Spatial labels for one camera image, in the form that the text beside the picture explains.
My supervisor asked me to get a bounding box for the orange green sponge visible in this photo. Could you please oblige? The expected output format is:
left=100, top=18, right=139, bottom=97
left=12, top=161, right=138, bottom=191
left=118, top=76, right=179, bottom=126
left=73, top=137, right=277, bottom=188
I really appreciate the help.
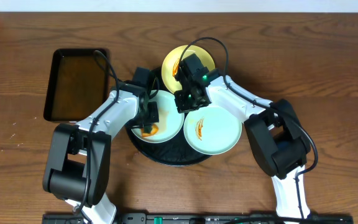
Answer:
left=140, top=124, right=159, bottom=137

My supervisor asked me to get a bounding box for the light green plate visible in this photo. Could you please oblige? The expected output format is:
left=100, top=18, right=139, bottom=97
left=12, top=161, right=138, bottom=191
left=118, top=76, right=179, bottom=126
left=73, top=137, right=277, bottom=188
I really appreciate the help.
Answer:
left=131, top=90, right=185, bottom=144
left=183, top=105, right=242, bottom=155

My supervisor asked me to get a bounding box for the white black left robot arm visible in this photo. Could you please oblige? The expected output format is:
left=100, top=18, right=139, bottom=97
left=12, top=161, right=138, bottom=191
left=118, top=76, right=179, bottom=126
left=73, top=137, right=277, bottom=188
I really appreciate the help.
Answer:
left=42, top=80, right=158, bottom=223

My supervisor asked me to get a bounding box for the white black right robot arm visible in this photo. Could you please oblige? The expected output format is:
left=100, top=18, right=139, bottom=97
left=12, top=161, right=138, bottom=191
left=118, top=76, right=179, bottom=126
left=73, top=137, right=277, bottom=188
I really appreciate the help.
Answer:
left=174, top=67, right=312, bottom=219

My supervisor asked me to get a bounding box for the black round tray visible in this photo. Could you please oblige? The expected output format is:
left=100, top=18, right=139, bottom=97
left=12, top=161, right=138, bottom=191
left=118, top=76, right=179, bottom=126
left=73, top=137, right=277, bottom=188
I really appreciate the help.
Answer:
left=125, top=67, right=217, bottom=167

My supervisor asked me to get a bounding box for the black rectangular water tray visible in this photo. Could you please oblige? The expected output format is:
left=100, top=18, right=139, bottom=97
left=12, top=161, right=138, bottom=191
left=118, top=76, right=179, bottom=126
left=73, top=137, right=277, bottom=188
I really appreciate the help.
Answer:
left=44, top=48, right=109, bottom=122

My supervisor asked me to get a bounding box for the yellow plate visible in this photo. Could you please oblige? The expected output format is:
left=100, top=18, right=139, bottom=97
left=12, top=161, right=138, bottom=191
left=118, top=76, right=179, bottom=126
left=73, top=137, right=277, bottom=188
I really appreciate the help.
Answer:
left=161, top=45, right=215, bottom=93

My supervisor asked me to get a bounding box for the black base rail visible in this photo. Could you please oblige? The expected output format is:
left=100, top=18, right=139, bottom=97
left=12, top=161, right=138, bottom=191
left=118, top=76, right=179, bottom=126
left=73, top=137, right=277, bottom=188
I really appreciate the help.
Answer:
left=41, top=213, right=354, bottom=224

